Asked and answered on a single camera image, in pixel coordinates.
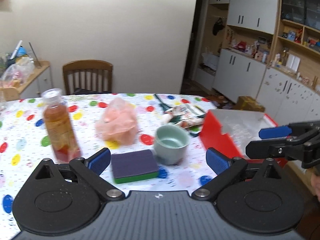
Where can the balloon print tablecloth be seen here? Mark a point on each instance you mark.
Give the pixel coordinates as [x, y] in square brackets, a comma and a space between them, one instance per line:
[24, 143]

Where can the clear bag of items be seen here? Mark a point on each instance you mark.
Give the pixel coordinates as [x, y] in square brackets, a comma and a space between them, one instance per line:
[18, 74]

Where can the white storage cabinet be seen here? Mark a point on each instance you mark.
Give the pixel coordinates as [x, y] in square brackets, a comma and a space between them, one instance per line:
[238, 75]

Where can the pink mesh bath pouf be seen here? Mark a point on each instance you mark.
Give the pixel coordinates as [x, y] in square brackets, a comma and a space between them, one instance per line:
[118, 123]

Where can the black bag on chair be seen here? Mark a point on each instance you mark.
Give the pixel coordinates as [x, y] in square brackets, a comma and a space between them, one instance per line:
[81, 91]

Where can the wooden open shelving unit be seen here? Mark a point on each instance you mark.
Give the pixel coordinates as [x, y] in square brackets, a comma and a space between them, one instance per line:
[290, 87]

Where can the wooden side cabinet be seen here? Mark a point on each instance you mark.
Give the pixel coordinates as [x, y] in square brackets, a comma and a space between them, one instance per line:
[38, 82]

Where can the white paper bag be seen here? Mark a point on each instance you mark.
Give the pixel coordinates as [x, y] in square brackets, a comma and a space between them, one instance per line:
[209, 59]

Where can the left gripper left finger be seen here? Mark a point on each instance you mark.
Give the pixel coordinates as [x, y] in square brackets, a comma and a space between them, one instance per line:
[90, 169]

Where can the purple green sponge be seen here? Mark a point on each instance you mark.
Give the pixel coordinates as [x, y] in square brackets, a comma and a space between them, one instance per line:
[134, 166]

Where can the red shoebox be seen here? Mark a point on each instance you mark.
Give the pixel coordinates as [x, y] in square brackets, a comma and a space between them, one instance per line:
[230, 131]

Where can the person's right hand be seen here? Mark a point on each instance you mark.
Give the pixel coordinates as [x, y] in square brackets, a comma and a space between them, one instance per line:
[315, 183]

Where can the brown cardboard box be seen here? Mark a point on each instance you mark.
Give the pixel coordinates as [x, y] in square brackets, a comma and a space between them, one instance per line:
[247, 103]

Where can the white upper wall cabinet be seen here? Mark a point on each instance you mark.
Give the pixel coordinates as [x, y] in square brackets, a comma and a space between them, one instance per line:
[259, 15]

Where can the pale green ceramic cup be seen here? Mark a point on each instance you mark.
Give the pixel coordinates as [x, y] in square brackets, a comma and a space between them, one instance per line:
[170, 144]

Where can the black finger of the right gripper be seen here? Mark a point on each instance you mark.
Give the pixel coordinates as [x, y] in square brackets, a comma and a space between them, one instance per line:
[287, 148]

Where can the wooden dining chair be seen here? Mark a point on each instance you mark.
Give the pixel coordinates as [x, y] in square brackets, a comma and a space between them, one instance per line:
[87, 74]

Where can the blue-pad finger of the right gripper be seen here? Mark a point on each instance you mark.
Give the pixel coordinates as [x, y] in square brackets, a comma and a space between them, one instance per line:
[275, 132]

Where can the amber drink bottle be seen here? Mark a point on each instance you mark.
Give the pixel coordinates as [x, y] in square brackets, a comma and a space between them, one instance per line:
[59, 127]

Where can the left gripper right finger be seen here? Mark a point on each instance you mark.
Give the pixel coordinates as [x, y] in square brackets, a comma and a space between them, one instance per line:
[227, 170]

